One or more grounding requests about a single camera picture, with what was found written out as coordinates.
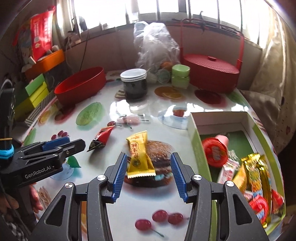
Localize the green white cardboard box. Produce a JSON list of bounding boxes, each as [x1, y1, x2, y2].
[[187, 111, 285, 235]]

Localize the red dark snack packet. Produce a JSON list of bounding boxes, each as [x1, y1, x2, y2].
[[271, 190, 284, 216]]

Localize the orange storage box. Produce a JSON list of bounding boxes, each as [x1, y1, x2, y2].
[[25, 50, 65, 82]]

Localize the cream patterned curtain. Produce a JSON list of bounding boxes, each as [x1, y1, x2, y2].
[[242, 10, 295, 153]]

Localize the left human hand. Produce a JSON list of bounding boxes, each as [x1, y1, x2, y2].
[[29, 185, 44, 213]]

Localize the clear crumpled plastic bag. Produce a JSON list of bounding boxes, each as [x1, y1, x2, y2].
[[133, 21, 180, 71]]

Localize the red oval plastic bowl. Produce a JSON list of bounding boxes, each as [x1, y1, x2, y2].
[[54, 66, 106, 106]]

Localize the gold long snack bar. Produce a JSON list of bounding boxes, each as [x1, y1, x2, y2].
[[256, 155, 272, 227]]

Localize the green stacked small jars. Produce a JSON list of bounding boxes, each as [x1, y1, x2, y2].
[[171, 64, 190, 89]]

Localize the red lidded basket with handle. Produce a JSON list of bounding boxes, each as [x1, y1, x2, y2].
[[180, 23, 244, 93]]

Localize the silver red sesame candy bar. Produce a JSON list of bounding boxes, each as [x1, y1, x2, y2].
[[217, 159, 239, 184]]

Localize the yellow candy packet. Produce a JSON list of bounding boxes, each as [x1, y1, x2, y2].
[[232, 165, 247, 193], [126, 131, 156, 179]]

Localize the red jelly cup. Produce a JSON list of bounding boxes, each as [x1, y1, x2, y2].
[[249, 195, 269, 225], [202, 135, 229, 168]]

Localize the green yellow stacked boxes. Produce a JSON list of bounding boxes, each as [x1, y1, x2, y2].
[[15, 74, 49, 121]]

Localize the red black triangular snack packet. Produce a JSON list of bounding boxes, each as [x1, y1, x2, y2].
[[87, 126, 115, 152]]

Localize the glass jar with white lid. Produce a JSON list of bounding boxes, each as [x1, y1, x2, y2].
[[120, 68, 147, 100]]

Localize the gold orange snack bar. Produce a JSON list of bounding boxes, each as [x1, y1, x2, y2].
[[241, 153, 263, 198]]

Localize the red snack bag on shelf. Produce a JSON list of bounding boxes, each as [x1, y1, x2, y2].
[[30, 6, 56, 61]]

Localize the small round teal tin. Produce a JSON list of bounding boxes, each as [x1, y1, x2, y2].
[[156, 69, 171, 84]]

